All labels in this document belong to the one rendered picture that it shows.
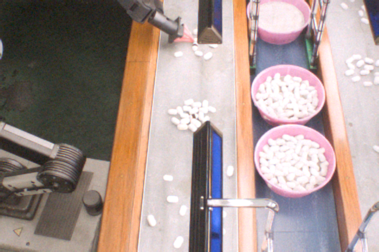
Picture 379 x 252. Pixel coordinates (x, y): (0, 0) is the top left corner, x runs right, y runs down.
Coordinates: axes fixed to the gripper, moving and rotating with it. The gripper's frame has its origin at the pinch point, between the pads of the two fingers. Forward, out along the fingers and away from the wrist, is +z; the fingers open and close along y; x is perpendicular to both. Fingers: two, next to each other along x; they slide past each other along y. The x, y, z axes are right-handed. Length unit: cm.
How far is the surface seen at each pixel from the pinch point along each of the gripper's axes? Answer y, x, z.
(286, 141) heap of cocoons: -46, -19, 28
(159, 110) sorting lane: -34.4, 8.6, -7.0
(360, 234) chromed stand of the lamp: -92, -46, 22
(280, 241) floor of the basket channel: -81, -13, 28
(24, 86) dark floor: 43, 124, -28
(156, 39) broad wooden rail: 1.0, 9.9, -10.6
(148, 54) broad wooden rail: -8.6, 10.4, -13.1
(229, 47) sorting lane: -2.5, -8.4, 12.4
